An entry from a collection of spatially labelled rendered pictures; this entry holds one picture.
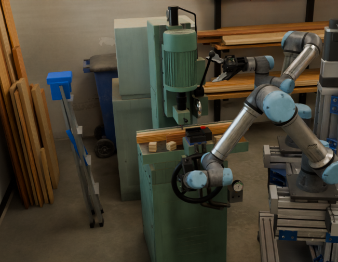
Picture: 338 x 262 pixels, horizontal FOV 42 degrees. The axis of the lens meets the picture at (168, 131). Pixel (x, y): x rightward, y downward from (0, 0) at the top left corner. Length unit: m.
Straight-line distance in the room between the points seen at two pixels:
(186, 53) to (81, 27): 2.48
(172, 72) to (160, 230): 0.91
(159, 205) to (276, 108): 1.02
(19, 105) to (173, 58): 1.51
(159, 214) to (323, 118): 1.03
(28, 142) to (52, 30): 1.53
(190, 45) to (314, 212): 1.03
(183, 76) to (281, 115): 0.71
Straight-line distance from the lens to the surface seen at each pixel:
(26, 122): 3.50
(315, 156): 1.96
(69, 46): 4.69
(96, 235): 3.31
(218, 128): 2.55
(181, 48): 2.27
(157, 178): 2.40
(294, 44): 2.64
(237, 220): 3.39
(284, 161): 2.65
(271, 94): 1.77
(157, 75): 2.55
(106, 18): 4.62
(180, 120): 2.42
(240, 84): 4.49
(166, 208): 2.51
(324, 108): 2.29
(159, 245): 2.64
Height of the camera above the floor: 1.90
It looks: 22 degrees down
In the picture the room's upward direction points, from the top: 2 degrees counter-clockwise
